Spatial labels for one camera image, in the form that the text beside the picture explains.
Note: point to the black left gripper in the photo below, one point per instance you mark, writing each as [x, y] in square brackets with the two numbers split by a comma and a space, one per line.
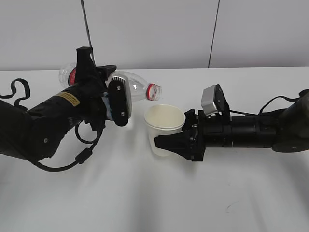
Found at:
[90, 87]

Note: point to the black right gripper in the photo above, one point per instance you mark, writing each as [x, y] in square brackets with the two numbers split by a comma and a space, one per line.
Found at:
[209, 131]

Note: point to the white paper cup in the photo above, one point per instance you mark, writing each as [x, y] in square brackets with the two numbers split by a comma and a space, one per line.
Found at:
[163, 119]

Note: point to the clear plastic water bottle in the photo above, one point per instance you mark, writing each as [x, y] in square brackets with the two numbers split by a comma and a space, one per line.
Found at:
[140, 89]

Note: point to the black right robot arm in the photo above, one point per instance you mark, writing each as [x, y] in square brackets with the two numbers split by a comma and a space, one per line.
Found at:
[284, 130]

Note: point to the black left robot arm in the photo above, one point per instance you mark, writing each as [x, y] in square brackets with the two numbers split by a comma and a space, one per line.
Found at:
[34, 134]

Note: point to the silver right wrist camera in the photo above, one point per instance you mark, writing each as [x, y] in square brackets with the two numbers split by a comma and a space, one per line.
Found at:
[213, 101]

